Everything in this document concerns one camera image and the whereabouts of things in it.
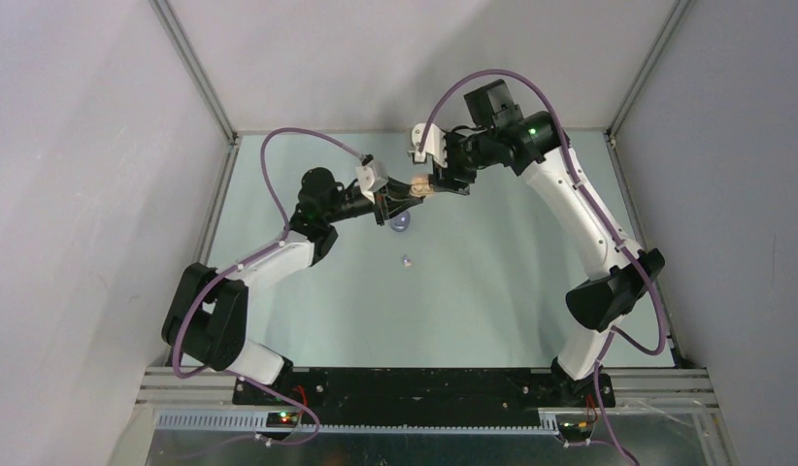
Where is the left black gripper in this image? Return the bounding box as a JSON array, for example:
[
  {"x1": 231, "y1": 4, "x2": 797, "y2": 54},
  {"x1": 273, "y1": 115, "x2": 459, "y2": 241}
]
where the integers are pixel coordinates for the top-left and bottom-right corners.
[{"x1": 324, "y1": 176, "x2": 422, "y2": 226}]

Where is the beige earbud charging case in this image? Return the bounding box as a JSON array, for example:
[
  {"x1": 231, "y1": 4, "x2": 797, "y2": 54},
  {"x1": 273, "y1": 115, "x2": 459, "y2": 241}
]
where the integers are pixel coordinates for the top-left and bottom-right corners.
[{"x1": 410, "y1": 174, "x2": 435, "y2": 198}]

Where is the purple earbud charging case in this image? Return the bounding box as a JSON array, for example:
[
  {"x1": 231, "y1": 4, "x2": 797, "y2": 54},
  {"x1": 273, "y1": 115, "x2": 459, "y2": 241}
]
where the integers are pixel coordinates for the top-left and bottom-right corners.
[{"x1": 389, "y1": 211, "x2": 411, "y2": 233}]

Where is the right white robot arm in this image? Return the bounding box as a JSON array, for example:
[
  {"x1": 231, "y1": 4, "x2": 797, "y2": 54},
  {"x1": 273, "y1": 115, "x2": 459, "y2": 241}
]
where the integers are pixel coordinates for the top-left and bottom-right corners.
[{"x1": 409, "y1": 79, "x2": 665, "y2": 406}]

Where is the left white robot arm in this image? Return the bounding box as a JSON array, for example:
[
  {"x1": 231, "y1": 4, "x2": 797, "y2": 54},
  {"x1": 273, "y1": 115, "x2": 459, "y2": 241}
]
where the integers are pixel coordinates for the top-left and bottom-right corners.
[{"x1": 161, "y1": 167, "x2": 434, "y2": 405}]

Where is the left controller board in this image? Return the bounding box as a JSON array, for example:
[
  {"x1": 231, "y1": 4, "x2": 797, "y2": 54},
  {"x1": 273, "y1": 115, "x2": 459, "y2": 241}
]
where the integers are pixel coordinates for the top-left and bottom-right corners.
[{"x1": 265, "y1": 412, "x2": 301, "y2": 428}]

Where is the controller board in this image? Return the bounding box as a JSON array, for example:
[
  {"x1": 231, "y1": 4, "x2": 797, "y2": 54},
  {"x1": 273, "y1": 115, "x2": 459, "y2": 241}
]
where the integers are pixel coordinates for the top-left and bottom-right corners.
[
  {"x1": 559, "y1": 421, "x2": 596, "y2": 432},
  {"x1": 265, "y1": 412, "x2": 301, "y2": 428}
]

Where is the right controller board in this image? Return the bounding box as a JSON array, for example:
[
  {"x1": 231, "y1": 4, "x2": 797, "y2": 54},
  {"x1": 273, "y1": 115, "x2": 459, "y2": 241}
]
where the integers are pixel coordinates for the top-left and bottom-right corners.
[{"x1": 559, "y1": 421, "x2": 596, "y2": 432}]

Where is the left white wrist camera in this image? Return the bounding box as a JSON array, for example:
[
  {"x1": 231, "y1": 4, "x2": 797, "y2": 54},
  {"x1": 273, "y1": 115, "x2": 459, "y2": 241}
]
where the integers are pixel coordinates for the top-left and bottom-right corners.
[{"x1": 355, "y1": 154, "x2": 389, "y2": 204}]

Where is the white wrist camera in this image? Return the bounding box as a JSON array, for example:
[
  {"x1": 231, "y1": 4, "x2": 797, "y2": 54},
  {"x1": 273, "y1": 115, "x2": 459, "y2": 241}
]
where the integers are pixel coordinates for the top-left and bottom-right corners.
[
  {"x1": 407, "y1": 123, "x2": 448, "y2": 168},
  {"x1": 355, "y1": 154, "x2": 389, "y2": 204}
]

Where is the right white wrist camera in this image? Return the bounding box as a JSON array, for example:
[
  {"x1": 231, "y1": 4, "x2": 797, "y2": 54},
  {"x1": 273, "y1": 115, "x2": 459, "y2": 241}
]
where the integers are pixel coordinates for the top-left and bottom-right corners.
[{"x1": 407, "y1": 123, "x2": 448, "y2": 168}]

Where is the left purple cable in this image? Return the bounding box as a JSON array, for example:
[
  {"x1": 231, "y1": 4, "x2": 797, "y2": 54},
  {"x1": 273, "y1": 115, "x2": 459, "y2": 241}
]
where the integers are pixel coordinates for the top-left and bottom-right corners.
[{"x1": 172, "y1": 128, "x2": 373, "y2": 448}]

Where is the aluminium frame rail front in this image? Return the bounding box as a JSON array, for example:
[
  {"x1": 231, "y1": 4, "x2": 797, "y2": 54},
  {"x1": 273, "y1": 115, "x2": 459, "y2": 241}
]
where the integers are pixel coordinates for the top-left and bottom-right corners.
[{"x1": 136, "y1": 367, "x2": 718, "y2": 437}]

